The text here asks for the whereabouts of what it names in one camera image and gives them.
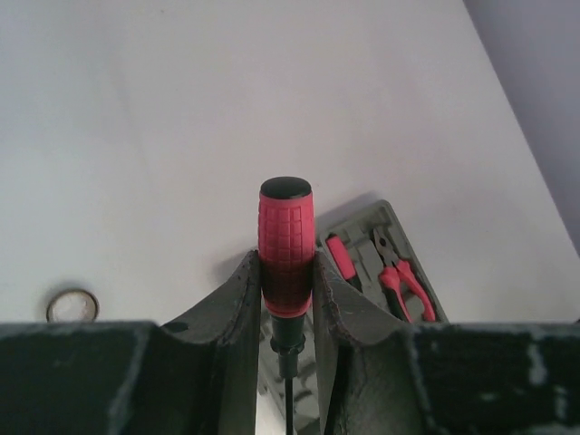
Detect black tape roll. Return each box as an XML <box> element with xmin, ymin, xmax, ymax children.
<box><xmin>45</xmin><ymin>287</ymin><xmax>100</xmax><ymax>323</ymax></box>

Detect grey plastic tool case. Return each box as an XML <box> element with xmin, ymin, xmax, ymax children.
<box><xmin>258</xmin><ymin>200</ymin><xmax>450</xmax><ymax>434</ymax></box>

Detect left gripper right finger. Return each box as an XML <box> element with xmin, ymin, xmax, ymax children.
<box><xmin>313</xmin><ymin>254</ymin><xmax>579</xmax><ymax>434</ymax></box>

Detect red black pliers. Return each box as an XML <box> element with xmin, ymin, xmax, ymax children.
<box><xmin>372</xmin><ymin>227</ymin><xmax>438</xmax><ymax>323</ymax></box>

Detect red screwdriver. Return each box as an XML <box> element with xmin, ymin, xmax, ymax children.
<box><xmin>325</xmin><ymin>234</ymin><xmax>363</xmax><ymax>293</ymax></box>
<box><xmin>258</xmin><ymin>176</ymin><xmax>314</xmax><ymax>434</ymax></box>

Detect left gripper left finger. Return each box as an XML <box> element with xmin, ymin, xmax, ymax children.
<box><xmin>1</xmin><ymin>251</ymin><xmax>261</xmax><ymax>434</ymax></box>

